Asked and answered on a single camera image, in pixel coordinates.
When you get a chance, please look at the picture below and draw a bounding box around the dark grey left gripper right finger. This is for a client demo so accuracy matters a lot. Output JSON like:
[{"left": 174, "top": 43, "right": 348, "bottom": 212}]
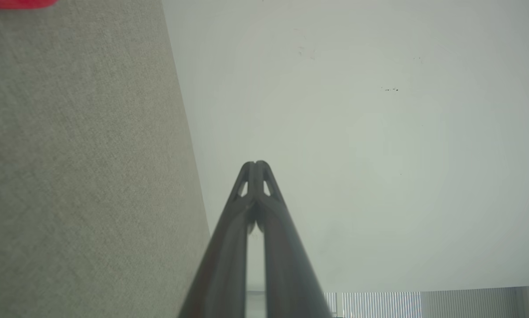
[{"left": 255, "top": 160, "right": 334, "bottom": 318}]

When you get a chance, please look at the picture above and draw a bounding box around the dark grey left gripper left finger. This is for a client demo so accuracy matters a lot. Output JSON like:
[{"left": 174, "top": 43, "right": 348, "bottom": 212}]
[{"left": 178, "top": 161, "right": 257, "bottom": 318}]

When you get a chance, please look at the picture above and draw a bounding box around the red white-trimmed t-shirt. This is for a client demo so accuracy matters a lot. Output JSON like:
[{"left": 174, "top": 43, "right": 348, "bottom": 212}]
[{"left": 0, "top": 0, "right": 60, "bottom": 10}]

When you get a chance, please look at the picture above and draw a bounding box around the white ribbed panel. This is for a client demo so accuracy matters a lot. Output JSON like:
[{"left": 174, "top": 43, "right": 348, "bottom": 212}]
[{"left": 324, "top": 286, "right": 529, "bottom": 318}]

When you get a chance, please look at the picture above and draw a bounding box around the grey fabric sofa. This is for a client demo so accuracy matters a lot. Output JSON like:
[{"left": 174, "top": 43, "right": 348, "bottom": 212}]
[{"left": 0, "top": 0, "right": 211, "bottom": 318}]

